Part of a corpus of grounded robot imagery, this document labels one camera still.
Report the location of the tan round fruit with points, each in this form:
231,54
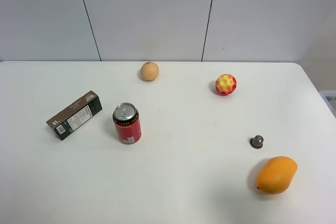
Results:
149,71

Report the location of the red soda can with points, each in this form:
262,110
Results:
127,123

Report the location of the red yellow bumpy ball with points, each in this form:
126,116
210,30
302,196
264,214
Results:
226,84

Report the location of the brown black carton box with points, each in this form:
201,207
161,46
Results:
75,115

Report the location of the orange mango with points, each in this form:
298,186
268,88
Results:
276,175

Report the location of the translucent plastic bin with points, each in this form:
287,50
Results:
329,97

